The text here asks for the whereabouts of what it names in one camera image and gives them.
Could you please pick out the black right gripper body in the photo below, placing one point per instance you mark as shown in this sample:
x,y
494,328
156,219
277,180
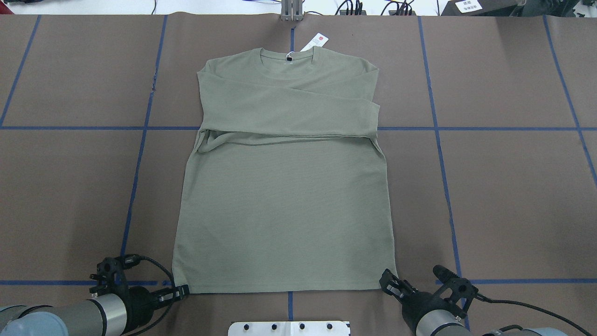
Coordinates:
x,y
422,303

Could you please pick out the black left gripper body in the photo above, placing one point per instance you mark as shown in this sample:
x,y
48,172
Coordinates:
x,y
139,300

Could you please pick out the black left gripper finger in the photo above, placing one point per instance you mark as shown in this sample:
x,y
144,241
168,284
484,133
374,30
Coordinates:
x,y
173,294

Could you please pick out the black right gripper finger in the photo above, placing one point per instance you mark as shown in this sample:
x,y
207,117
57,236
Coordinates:
x,y
396,287

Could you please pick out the olive green long-sleeve shirt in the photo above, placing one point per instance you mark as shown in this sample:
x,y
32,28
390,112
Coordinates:
x,y
286,187

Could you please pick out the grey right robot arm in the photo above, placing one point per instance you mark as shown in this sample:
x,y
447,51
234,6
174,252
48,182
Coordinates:
x,y
443,312

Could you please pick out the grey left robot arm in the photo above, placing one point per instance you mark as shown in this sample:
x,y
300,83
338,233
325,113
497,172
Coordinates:
x,y
101,315

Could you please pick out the white shirt price tag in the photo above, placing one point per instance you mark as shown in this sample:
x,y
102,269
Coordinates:
x,y
319,40

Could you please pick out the black box with white label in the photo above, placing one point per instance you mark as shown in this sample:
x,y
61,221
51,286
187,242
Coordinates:
x,y
479,8

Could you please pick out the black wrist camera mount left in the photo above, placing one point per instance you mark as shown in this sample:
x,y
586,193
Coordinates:
x,y
109,278

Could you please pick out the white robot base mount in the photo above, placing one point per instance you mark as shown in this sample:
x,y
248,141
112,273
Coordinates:
x,y
290,328

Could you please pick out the aluminium frame post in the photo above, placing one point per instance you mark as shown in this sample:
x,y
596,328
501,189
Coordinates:
x,y
292,10

